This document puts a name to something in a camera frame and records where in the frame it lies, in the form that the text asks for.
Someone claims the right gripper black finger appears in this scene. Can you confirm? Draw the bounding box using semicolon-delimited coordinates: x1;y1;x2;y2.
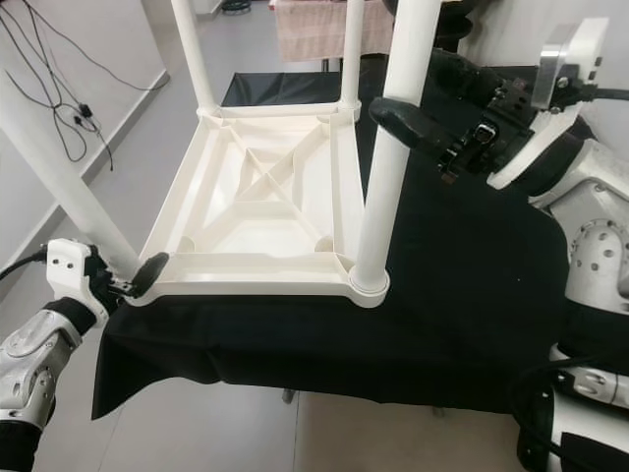
368;95;465;160
427;48;514;111

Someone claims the black round stool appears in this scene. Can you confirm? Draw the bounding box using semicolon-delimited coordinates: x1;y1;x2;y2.
432;22;475;54

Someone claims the beige table cover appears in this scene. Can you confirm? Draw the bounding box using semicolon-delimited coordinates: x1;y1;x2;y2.
269;0;395;63

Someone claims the black tablecloth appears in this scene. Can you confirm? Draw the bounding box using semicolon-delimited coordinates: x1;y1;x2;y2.
91;67;629;422

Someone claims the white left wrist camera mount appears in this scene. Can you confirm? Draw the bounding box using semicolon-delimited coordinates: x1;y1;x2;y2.
44;238;110;328

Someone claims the black wall cable with plug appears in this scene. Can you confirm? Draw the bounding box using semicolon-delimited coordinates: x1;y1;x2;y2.
0;8;118;185

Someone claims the grey metal folding table frame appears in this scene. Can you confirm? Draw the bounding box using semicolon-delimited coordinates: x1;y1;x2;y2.
279;387;449;420

